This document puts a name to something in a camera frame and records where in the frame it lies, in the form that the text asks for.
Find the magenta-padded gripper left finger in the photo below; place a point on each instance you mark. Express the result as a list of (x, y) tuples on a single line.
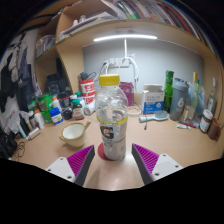
[(78, 161)]

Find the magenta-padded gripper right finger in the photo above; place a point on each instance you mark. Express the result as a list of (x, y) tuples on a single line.
[(146, 160)]

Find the clear bottle with yellow cap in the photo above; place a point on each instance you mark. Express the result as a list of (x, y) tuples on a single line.
[(111, 126)]

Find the cream ceramic cup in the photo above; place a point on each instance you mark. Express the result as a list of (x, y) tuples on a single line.
[(72, 135)]

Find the wooden spoon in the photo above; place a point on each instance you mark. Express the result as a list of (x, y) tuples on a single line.
[(87, 126)]

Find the light blue hairbrush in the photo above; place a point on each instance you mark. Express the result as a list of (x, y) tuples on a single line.
[(160, 116)]

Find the white bottle with blue label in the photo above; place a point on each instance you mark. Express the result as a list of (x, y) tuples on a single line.
[(56, 116)]

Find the brown bottle with green cap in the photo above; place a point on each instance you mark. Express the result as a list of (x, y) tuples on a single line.
[(77, 110)]

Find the blue and white box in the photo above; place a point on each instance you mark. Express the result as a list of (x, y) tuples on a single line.
[(152, 101)]

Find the green plastic container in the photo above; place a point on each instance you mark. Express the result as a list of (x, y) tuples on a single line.
[(44, 105)]

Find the grey shaker bottle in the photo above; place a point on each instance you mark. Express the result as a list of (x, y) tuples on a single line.
[(179, 101)]

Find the maroon pouch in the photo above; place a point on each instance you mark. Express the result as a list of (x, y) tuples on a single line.
[(127, 93)]

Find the brown jar with white lid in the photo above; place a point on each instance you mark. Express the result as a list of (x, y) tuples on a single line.
[(205, 121)]

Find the red and white canister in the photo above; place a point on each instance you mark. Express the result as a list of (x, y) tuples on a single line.
[(87, 91)]

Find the green glass bottle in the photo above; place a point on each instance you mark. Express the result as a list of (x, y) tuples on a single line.
[(168, 91)]

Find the brown mug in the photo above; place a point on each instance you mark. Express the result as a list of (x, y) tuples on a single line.
[(215, 130)]

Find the tall clear glass bottle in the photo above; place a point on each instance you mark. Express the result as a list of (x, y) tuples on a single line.
[(211, 100)]

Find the white power strip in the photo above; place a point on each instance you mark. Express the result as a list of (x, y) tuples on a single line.
[(116, 62)]

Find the hanging dark clothes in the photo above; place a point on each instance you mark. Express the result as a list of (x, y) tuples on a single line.
[(15, 80)]

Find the white LED desk lamp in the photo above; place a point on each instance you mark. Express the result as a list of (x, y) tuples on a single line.
[(125, 37)]

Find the wooden shelf unit with books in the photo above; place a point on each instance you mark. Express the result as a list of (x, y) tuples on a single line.
[(126, 20)]

